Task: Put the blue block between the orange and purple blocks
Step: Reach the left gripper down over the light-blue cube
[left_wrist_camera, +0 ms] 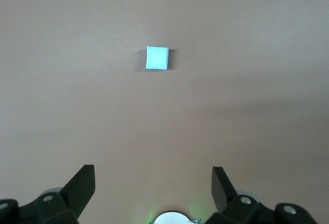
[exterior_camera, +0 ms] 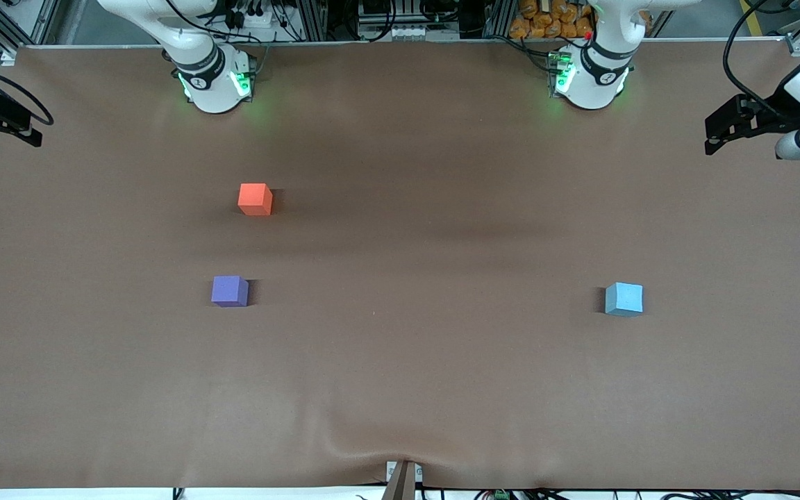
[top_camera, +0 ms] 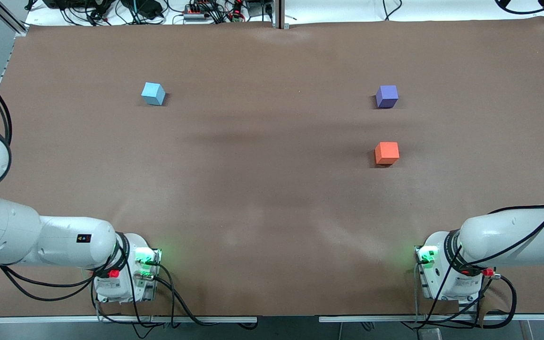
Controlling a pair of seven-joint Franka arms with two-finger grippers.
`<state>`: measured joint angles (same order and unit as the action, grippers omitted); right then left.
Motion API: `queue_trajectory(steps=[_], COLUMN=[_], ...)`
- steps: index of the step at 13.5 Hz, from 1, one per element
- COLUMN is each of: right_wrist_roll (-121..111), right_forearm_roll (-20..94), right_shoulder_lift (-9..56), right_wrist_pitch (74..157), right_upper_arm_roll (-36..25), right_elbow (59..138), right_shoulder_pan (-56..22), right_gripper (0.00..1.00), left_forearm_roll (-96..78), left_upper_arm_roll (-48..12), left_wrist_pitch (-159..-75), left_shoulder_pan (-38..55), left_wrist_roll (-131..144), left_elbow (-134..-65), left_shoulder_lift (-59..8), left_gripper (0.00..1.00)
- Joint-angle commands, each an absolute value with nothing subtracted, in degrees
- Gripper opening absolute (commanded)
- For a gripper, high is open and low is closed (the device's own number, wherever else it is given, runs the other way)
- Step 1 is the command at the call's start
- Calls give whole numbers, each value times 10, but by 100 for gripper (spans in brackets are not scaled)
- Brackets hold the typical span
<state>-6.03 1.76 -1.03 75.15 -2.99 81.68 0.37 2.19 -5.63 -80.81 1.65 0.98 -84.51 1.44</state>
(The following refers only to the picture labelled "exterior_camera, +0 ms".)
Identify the blue block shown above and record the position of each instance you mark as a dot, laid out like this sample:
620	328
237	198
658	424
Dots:
624	299

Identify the brown table cover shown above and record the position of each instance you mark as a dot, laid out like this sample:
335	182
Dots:
400	347

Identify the white power strip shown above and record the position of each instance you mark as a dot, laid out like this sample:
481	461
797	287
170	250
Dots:
407	32

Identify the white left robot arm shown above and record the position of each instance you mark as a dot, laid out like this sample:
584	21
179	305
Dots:
591	76

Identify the power strip with black plugs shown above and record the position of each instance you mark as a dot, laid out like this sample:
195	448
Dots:
254	15

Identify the orange mesh bag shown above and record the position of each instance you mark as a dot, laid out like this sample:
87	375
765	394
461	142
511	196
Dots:
546	21

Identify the orange block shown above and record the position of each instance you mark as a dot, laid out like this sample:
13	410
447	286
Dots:
255	198

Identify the purple block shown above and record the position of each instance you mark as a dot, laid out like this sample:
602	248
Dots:
229	291

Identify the green terminal connector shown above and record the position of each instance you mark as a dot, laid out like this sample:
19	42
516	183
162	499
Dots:
501	495

